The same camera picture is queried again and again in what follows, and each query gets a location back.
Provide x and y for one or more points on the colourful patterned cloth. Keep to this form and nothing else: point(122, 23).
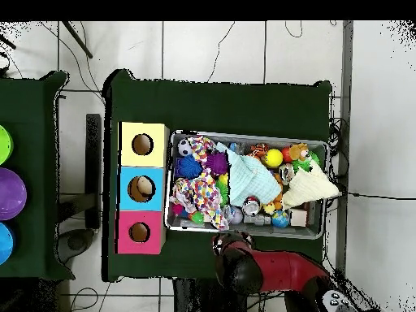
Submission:
point(198, 194)

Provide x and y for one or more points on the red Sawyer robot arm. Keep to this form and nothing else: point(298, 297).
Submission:
point(279, 270)

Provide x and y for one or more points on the wooden three-hole box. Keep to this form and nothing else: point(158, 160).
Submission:
point(142, 168)

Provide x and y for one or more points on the shallow clear mesh bin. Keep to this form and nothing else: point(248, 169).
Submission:
point(312, 231)

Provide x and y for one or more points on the purple spiky ball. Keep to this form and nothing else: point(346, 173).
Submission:
point(218, 163)

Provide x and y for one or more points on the blue spiky ball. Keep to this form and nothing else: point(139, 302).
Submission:
point(190, 167)

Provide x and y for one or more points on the small soccer ball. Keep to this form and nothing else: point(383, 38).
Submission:
point(185, 147)

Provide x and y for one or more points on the mint green cloth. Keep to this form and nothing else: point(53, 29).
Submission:
point(250, 179)

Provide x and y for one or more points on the yellow ball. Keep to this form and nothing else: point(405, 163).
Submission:
point(273, 158)

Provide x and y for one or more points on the dark green table cloth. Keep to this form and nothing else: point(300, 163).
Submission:
point(214, 104)
point(39, 162)

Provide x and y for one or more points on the blue globe ball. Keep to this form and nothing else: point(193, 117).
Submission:
point(281, 220)

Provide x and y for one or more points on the brown plush bear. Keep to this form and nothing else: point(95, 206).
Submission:
point(299, 153)

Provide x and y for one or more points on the wooden cube block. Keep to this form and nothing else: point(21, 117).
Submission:
point(298, 217)

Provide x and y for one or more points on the cream yellow cloth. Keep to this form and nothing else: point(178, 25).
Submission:
point(311, 187)

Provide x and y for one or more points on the black flat bar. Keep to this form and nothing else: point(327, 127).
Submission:
point(93, 169)

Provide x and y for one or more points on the grey round base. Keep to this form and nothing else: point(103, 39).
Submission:
point(77, 244)

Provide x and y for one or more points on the black rod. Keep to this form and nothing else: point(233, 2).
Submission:
point(77, 39)

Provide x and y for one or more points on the purple plastic bowl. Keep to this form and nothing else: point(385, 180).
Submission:
point(10, 194)

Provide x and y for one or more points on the green plastic bowl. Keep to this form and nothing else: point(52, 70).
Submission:
point(4, 144)

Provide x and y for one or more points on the blue plastic bowl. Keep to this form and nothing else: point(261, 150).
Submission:
point(4, 244)

